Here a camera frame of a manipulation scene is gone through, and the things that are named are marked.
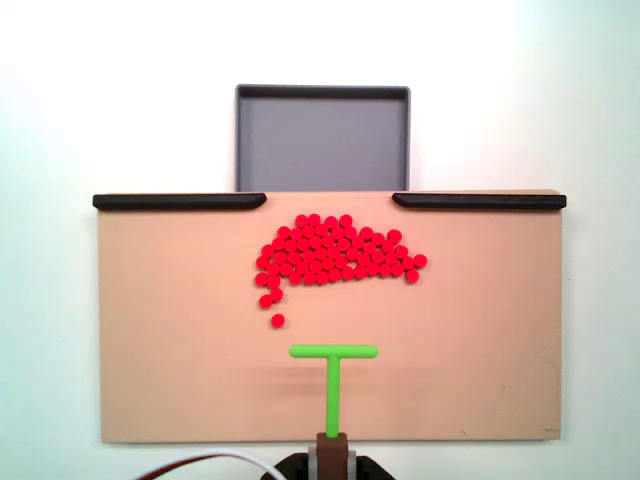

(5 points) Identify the white and red cable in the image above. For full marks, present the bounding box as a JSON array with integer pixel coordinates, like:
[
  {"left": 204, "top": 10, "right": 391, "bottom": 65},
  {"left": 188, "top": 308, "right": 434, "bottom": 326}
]
[{"left": 133, "top": 448, "right": 287, "bottom": 480}]

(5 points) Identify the grey plastic tray container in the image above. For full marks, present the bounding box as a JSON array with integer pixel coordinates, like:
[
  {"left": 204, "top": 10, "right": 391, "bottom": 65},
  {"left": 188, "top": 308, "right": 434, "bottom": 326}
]
[{"left": 234, "top": 83, "right": 412, "bottom": 193}]

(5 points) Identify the black guide rail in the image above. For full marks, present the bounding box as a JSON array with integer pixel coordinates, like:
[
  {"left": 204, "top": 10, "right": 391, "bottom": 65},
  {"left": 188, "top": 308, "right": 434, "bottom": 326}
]
[
  {"left": 92, "top": 192, "right": 268, "bottom": 211},
  {"left": 391, "top": 191, "right": 568, "bottom": 210}
]

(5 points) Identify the pile of red granules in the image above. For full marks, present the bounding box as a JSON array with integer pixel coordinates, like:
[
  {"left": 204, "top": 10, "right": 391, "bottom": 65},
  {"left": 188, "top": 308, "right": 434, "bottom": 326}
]
[{"left": 253, "top": 213, "right": 429, "bottom": 330}]

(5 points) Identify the beige flat board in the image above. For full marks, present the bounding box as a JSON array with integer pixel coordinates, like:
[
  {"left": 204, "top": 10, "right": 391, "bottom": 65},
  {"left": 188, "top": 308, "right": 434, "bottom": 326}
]
[{"left": 94, "top": 188, "right": 567, "bottom": 445}]

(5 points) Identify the green T-shaped pusher tool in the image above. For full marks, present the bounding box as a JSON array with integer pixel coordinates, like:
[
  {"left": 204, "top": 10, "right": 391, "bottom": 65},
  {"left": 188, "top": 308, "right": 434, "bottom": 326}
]
[{"left": 288, "top": 343, "right": 380, "bottom": 480}]

